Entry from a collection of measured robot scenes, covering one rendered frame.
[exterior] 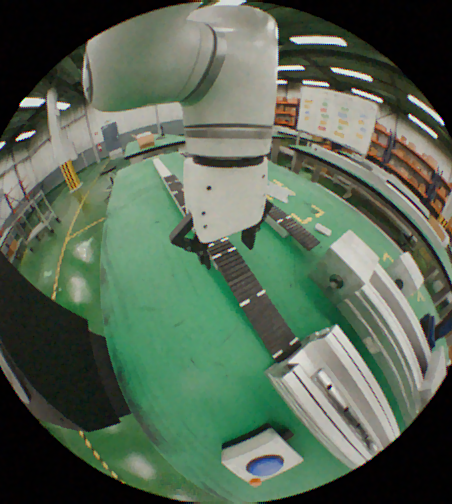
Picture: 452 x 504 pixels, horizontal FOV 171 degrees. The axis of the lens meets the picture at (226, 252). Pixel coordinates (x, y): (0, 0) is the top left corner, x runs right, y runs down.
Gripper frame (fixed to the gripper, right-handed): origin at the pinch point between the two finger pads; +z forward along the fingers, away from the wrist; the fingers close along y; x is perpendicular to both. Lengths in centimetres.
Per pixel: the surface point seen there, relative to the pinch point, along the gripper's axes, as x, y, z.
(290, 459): 33.2, 10.2, 0.2
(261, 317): 11.9, 0.4, 4.9
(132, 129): -1073, 25, -36
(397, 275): 28.3, -33.0, 0.4
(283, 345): 17.8, 0.0, 5.4
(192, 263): -4.8, 5.7, 6.2
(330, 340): 20.3, -2.6, -2.3
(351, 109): -94, -284, -82
